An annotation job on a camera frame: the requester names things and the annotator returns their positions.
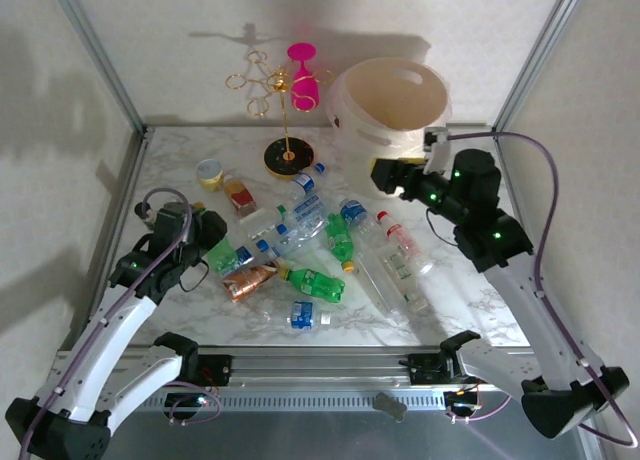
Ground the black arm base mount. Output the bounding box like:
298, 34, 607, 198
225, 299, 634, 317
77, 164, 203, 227
195, 354, 234, 387
399, 352, 454, 386

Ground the perforated metal cable tray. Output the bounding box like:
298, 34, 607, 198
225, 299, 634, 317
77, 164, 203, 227
59, 389, 451, 414

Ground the red cap clear bottle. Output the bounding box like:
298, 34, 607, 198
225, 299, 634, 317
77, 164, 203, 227
375, 209, 435, 276

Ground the aluminium frame post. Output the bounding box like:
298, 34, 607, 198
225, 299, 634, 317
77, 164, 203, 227
47, 0, 152, 137
492, 0, 592, 137

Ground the crushed green plastic bottle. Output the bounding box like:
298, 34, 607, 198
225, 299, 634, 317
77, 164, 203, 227
205, 237, 240, 276

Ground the green bottle yellow cap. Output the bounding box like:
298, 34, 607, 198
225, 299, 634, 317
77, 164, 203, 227
324, 212, 357, 274
278, 267, 347, 304

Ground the black controller box green light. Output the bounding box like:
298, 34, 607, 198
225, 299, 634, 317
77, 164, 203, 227
164, 392, 210, 410
443, 389, 482, 412

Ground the capless clear plastic bottle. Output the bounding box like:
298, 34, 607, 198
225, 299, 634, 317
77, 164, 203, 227
269, 224, 329, 261

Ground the tall clear plastic bottle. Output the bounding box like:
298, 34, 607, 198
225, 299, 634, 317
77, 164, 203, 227
353, 249, 401, 321

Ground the gold wire glass rack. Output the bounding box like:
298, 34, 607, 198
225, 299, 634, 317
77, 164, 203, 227
224, 50, 335, 182

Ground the brown coffee drink bottle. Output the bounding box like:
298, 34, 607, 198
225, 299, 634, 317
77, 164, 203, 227
221, 262, 281, 305

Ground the crushed clear blue label bottle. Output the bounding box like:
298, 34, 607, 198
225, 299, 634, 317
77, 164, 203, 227
257, 299, 335, 331

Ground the white plastic bin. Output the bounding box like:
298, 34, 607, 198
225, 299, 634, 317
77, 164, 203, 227
324, 57, 454, 199

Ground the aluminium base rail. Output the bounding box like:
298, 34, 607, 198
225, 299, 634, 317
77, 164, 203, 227
54, 346, 532, 390

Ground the small orange label bottle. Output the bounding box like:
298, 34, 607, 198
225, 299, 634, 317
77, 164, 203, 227
221, 174, 259, 217

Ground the blue Pocari Sweat bottle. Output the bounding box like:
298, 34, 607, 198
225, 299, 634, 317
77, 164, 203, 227
335, 194, 379, 236

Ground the blue cap mountain label bottle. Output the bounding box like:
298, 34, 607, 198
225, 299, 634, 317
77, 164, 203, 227
232, 238, 274, 271

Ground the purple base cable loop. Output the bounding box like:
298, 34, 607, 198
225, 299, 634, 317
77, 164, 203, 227
167, 379, 224, 426
447, 379, 515, 424

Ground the clear bottle green text label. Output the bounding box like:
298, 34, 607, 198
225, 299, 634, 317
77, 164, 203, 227
377, 247, 434, 316

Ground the pink wine glass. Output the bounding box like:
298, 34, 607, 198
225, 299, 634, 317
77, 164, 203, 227
286, 41, 321, 112

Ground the yellow printed paper cup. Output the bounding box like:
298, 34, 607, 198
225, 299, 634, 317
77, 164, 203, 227
194, 158, 226, 193

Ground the thin black right gripper cable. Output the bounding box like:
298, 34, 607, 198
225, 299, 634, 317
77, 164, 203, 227
424, 207, 464, 249

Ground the thin black left gripper cable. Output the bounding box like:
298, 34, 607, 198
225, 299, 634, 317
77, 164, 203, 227
178, 258, 211, 294

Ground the grey metal shelf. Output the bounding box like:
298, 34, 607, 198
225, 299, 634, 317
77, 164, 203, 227
49, 408, 594, 460

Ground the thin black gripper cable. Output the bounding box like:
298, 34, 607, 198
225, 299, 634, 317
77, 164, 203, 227
178, 258, 211, 294
424, 207, 464, 249

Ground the small blue label water bottle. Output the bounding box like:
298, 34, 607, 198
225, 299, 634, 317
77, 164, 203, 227
287, 162, 327, 201

